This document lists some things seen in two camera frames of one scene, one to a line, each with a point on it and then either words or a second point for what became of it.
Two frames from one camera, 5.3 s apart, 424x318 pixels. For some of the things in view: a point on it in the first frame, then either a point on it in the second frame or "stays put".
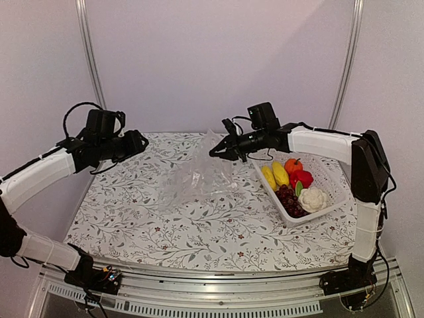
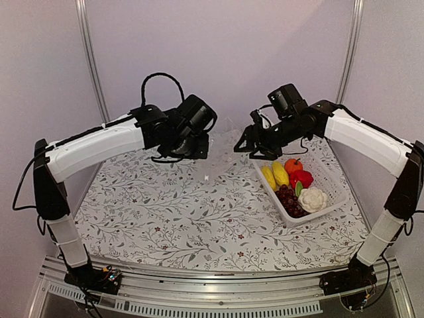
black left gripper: x=135 y=144 to x=201 y=152
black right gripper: x=233 y=150 to x=251 y=132
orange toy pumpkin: x=292 y=165 stays put
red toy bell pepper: x=300 y=179 stays put
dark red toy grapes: x=289 y=199 stays put
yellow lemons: x=268 y=172 stays put
